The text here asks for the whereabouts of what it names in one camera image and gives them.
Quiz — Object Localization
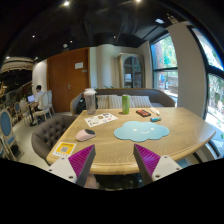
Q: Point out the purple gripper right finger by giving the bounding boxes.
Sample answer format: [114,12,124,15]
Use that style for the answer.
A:
[133,144,181,185]

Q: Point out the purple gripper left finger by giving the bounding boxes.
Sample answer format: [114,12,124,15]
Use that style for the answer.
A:
[48,145,96,187]

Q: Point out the pink computer mouse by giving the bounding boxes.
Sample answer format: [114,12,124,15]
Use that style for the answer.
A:
[76,129,96,142]

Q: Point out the blue cloud mouse pad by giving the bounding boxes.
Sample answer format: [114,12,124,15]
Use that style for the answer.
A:
[114,121,170,142]

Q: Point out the yellow QR code sticker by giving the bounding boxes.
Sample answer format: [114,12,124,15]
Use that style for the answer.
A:
[53,142,76,157]

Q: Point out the grey tufted armchair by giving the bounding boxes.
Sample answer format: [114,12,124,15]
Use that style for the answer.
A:
[31,115,76,161]

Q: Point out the small blue object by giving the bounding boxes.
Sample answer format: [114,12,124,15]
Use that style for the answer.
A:
[150,117,161,122]

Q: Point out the white sticker menu sheet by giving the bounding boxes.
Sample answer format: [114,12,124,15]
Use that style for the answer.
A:
[85,113,117,127]

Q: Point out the black red phone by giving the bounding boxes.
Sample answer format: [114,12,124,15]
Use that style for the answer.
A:
[136,109,151,117]

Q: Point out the small white object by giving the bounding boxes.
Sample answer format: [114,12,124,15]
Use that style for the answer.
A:
[150,107,160,115]

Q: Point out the black backpack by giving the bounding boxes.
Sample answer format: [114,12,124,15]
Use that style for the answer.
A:
[76,94,98,114]

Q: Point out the blue white chair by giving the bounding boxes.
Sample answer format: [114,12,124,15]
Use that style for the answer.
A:
[0,109,24,161]

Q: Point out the green cylindrical can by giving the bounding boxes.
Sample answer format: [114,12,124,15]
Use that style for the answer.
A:
[122,95,130,114]

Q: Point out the clear plastic shaker bottle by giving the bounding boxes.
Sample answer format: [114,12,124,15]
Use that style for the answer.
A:
[84,88,96,115]

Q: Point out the striped cushion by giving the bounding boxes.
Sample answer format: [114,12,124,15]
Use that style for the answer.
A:
[96,94,153,110]

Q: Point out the grey sofa bench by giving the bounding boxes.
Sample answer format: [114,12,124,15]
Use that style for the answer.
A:
[69,87,177,116]

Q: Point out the person in white shirt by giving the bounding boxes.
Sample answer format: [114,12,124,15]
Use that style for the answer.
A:
[34,85,43,111]

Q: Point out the orange wooden door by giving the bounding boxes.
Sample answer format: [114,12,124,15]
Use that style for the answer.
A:
[47,48,90,112]

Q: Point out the arched mirror cabinet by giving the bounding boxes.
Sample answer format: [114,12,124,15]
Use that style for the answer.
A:
[118,53,145,88]

